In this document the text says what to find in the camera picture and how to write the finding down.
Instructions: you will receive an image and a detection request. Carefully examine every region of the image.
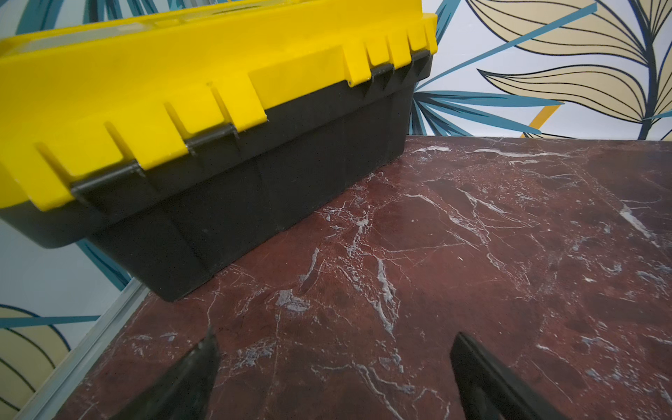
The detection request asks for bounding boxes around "aluminium front rail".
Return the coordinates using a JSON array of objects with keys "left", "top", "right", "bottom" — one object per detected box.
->
[{"left": 16, "top": 278, "right": 150, "bottom": 419}]

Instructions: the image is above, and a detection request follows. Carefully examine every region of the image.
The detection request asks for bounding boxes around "yellow black toolbox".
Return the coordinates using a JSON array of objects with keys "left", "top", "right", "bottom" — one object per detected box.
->
[{"left": 1, "top": 1, "right": 439, "bottom": 302}]

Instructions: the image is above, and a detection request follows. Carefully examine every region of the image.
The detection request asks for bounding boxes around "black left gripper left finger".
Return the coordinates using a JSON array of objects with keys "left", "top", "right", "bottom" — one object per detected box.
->
[{"left": 113, "top": 328, "right": 221, "bottom": 419}]

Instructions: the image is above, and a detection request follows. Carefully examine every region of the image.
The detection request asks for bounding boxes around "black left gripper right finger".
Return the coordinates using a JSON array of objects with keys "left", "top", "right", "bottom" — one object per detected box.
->
[{"left": 450, "top": 332, "right": 566, "bottom": 419}]

